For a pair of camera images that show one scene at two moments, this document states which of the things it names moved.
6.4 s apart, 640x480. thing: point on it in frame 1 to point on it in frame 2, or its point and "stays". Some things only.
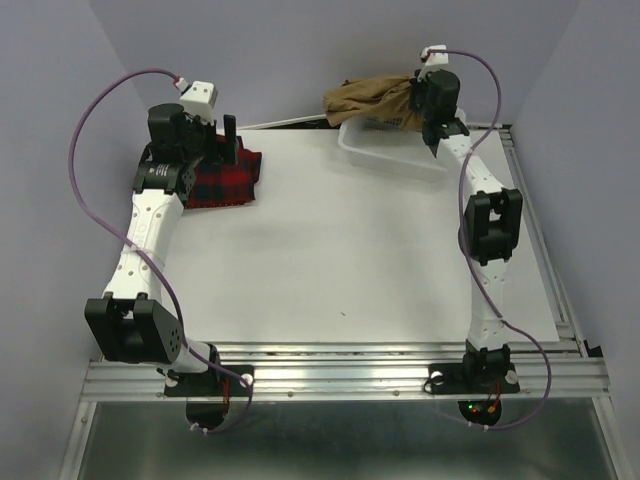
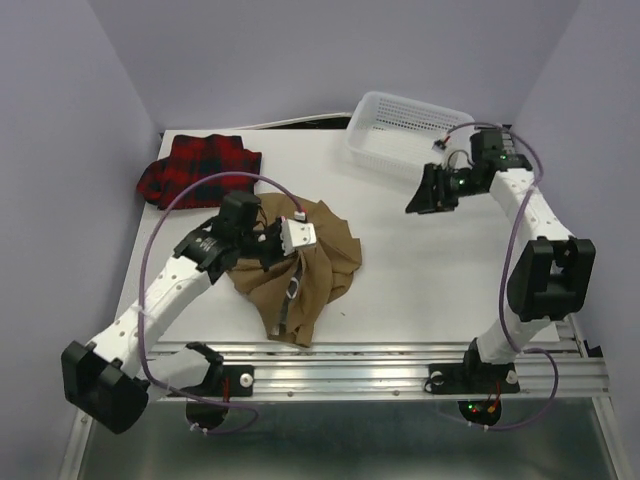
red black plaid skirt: x=221 y=182 stays
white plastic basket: x=401 y=152 stays
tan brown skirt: x=387 y=97 to x=293 y=292
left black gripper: x=221 y=151 to x=275 y=227
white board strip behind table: x=289 y=121 stays
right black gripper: x=415 y=85 to x=431 y=194
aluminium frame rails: x=570 y=368 stays
